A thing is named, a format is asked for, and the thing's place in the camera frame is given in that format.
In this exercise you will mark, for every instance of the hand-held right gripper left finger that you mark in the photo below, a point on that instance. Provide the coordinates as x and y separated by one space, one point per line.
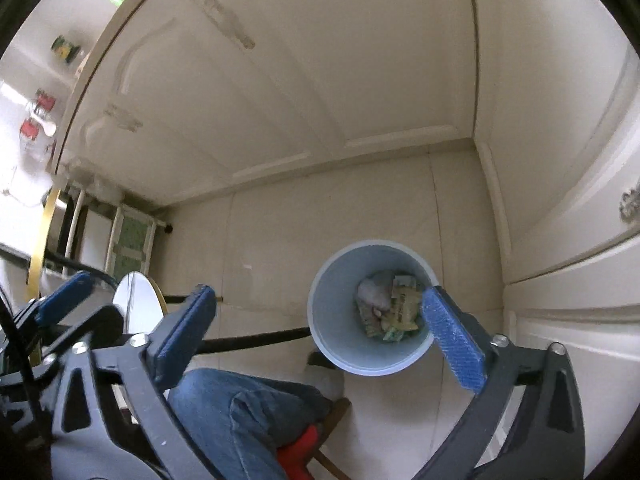
182 330

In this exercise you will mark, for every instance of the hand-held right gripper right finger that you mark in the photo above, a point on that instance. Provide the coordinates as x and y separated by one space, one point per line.
452 335

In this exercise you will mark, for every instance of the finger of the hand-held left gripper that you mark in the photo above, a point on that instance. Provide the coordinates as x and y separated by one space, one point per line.
95 327
65 297

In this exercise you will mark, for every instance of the green white snack packet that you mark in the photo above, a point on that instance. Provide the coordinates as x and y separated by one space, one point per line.
405 310

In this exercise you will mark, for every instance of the clear plastic wrap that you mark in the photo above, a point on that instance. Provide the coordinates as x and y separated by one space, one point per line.
375 290

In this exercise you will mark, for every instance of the pale blue plastic bin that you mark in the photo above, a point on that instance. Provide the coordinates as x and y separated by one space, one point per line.
335 320

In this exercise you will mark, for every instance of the round white gold-rimmed table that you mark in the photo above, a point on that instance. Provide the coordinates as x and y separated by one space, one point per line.
137 300

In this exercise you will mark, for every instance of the white metal rack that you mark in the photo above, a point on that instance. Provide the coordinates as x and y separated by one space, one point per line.
130 240

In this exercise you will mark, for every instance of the person's jeans leg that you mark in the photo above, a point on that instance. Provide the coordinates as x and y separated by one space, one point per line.
240 420

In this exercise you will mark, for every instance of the grey shoe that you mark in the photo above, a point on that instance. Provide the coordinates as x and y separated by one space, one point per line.
325 375

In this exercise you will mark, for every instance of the red wooden stool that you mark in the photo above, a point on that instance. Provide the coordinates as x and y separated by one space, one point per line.
300 452

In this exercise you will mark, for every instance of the red-lidded glass jar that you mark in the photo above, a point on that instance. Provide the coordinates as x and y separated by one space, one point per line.
45 101
30 131

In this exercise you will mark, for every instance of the white spoon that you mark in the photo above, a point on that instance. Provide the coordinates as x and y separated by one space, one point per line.
47 127

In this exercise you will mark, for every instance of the yellow label glass jar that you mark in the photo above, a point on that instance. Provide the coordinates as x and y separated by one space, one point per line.
65 49

